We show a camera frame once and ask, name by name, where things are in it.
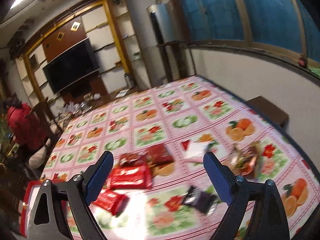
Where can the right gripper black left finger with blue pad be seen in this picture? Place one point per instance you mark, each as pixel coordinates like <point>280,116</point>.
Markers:
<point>81,190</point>

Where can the brown gold snack bag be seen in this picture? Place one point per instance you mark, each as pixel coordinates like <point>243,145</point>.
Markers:
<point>244,162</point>

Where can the small red snack packet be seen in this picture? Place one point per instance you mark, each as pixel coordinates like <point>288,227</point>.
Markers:
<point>112,202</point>

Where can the large red snack packet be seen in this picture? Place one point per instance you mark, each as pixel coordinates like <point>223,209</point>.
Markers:
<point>130,178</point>

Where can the white pink snack packet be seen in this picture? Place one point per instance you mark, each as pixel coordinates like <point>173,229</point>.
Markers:
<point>196,151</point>

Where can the red gift box tray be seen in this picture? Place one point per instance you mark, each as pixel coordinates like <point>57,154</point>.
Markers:
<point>27,204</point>

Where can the black purple snack packet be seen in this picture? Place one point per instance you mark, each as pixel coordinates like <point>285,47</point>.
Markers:
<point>201,201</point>

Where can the dark wooden chair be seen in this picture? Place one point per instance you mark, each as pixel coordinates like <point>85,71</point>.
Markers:
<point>47,120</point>

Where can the person in red jacket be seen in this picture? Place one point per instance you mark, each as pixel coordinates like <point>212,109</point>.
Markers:
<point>27,129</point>

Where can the dark wooden bench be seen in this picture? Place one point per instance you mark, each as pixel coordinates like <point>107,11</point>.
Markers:
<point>270,110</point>

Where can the floral fruit pattern tablecloth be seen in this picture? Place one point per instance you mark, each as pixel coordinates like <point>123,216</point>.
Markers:
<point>184,111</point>

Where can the dark red snack packet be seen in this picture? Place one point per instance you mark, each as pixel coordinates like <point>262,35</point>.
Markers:
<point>158,155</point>

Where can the black flat television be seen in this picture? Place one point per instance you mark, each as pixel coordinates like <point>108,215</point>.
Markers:
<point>74,64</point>

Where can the blue glass window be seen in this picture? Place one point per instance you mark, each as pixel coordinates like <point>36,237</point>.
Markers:
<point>283,27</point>

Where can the silver standing air conditioner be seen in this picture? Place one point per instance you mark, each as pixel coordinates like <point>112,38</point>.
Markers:
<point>168,41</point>

